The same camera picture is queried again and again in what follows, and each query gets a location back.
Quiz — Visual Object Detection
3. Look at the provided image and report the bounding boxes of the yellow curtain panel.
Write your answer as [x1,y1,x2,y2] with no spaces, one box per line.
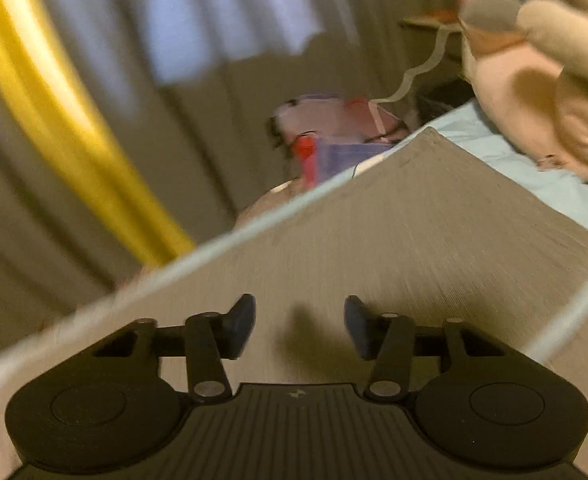
[0,0,196,266]

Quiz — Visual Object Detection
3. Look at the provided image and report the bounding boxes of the pink plush toy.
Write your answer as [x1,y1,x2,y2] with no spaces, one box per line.
[458,0,588,182]

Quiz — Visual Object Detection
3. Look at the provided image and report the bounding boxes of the light blue bed sheet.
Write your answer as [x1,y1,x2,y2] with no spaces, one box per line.
[0,97,588,401]

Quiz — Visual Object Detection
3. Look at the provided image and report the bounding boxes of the grey knit pants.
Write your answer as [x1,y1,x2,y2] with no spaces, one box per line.
[0,126,588,480]

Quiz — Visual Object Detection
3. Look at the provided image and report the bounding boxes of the white charging cable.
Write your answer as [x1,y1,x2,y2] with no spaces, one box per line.
[373,24,453,105]

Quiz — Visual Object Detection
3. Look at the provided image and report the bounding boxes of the grey curtain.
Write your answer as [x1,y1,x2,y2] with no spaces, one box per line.
[0,0,456,350]

